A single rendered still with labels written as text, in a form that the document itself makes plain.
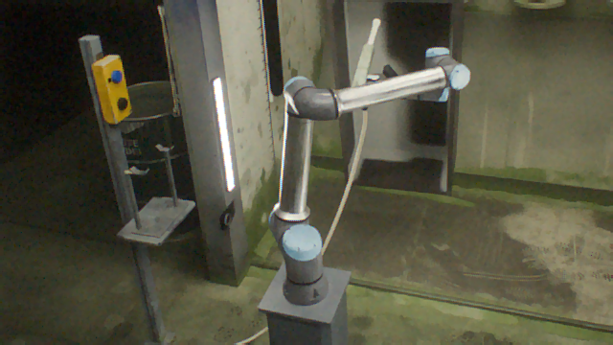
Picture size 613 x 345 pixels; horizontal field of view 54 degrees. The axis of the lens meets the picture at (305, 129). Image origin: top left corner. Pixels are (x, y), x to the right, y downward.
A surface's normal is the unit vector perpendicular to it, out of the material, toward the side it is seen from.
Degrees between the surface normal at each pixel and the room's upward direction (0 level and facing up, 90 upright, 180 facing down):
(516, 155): 57
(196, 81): 90
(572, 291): 0
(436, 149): 102
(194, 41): 90
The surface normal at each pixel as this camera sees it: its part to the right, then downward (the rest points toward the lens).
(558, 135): -0.31, -0.11
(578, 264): -0.06, -0.89
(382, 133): -0.27, 0.62
